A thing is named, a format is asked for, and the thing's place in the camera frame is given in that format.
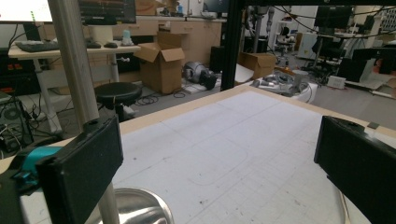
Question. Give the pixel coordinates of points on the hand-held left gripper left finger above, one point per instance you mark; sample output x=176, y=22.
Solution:
x=81, y=168

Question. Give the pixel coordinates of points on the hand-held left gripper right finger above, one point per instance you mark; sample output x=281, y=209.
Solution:
x=358, y=161

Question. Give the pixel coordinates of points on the steel utensil stand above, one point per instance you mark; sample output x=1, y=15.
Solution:
x=74, y=62

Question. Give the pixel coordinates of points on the dark tape strip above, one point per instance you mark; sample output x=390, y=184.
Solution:
x=373, y=125

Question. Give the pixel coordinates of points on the black computer tower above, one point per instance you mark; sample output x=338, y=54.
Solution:
x=14, y=124

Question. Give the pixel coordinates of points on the white small box device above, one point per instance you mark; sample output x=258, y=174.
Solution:
x=336, y=82

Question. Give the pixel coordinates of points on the black round stool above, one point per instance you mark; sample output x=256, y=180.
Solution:
x=118, y=91

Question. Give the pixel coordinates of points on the black office chair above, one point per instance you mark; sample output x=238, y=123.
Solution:
x=327, y=49

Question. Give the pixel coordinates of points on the white desk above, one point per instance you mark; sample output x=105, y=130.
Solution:
x=93, y=49

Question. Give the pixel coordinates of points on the open cardboard box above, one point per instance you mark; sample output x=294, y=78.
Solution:
x=158, y=74

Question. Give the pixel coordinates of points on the black computer mouse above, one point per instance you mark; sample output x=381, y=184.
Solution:
x=110, y=45

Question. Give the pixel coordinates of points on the white grid mat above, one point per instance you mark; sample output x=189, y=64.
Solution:
x=233, y=140

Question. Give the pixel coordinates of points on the black keyboard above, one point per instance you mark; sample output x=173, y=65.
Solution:
x=37, y=46

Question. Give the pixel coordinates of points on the white flat board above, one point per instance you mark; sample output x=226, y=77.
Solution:
x=193, y=89

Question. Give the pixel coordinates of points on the low cardboard box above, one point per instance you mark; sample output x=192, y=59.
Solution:
x=260, y=63

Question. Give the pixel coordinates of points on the grey round appliance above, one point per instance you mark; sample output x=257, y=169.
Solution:
x=196, y=73

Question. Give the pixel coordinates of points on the dark computer monitor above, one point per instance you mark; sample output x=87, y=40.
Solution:
x=107, y=11

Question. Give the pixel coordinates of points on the bright computer monitor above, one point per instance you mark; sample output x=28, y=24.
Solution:
x=21, y=11

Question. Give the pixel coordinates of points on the black speaker box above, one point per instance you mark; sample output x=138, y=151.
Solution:
x=217, y=59

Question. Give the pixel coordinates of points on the black metal frame post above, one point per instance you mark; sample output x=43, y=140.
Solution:
x=232, y=46

